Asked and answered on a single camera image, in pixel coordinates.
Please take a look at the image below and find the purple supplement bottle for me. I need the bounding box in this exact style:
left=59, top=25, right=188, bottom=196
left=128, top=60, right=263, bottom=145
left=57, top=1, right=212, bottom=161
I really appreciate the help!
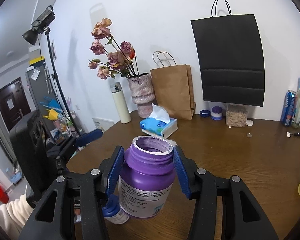
left=119, top=136, right=175, bottom=218

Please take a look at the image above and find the blue supplement bottle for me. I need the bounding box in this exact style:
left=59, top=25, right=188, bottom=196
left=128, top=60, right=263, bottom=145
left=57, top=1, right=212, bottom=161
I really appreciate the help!
left=102, top=194, right=130, bottom=225

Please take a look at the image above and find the white sleeve forearm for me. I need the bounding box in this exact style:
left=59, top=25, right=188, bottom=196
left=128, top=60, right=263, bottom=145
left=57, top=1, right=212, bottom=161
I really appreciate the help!
left=0, top=193, right=33, bottom=239

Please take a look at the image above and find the cluttered side shelf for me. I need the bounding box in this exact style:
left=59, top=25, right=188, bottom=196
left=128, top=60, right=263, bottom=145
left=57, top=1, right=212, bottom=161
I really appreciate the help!
left=40, top=96, right=84, bottom=142

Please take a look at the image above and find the red bin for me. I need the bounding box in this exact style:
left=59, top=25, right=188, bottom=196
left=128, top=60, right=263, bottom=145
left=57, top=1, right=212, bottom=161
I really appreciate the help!
left=0, top=185, right=9, bottom=204

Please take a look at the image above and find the blue tissue box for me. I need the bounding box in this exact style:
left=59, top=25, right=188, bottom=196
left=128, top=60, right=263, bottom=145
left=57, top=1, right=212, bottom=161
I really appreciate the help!
left=140, top=104, right=178, bottom=139

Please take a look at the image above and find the cream thermos bottle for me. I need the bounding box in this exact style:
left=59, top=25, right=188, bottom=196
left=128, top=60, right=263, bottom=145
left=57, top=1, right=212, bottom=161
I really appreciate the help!
left=110, top=82, right=131, bottom=124

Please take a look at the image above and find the blue jar lid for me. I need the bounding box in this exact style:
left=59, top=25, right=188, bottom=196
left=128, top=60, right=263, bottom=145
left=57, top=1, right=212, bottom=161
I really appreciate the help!
left=199, top=109, right=211, bottom=118

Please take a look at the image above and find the grey refrigerator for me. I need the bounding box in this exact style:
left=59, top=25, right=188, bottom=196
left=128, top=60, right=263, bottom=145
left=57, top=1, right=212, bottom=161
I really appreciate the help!
left=25, top=63, right=63, bottom=120

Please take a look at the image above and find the small purple white jar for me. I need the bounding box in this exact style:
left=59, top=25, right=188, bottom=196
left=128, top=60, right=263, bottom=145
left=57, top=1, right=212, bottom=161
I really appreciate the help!
left=211, top=106, right=223, bottom=120

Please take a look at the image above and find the pink textured vase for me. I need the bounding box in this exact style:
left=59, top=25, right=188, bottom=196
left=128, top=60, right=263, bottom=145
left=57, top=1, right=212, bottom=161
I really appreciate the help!
left=128, top=73, right=155, bottom=118

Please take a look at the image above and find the clear container of nuts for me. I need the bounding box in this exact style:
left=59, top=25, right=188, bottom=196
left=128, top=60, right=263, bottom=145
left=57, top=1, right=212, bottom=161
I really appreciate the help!
left=226, top=104, right=248, bottom=128

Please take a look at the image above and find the white round cap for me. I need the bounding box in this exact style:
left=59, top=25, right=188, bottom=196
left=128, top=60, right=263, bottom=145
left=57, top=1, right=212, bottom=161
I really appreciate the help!
left=246, top=119, right=254, bottom=126

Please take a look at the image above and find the dried pink rose bouquet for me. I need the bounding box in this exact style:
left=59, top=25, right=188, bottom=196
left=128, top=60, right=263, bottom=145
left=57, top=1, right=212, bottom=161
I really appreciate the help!
left=88, top=18, right=140, bottom=80

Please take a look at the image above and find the brown paper bag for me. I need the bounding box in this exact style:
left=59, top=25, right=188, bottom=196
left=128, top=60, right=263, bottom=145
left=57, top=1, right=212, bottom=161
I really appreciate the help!
left=151, top=57, right=196, bottom=120

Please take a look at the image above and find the black light stand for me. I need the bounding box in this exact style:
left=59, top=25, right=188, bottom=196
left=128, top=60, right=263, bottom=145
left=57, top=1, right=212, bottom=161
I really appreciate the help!
left=45, top=27, right=81, bottom=135

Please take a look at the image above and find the black studio lamp head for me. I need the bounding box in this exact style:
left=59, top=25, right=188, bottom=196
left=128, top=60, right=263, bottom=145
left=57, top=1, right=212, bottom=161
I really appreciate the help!
left=22, top=5, right=55, bottom=46

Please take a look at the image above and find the blue soda can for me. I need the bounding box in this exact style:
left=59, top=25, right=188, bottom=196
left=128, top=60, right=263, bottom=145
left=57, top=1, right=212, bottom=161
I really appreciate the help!
left=280, top=90, right=296, bottom=126

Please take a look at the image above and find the black paper bag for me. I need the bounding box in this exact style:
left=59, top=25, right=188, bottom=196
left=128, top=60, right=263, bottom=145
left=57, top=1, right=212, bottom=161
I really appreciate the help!
left=191, top=0, right=265, bottom=107

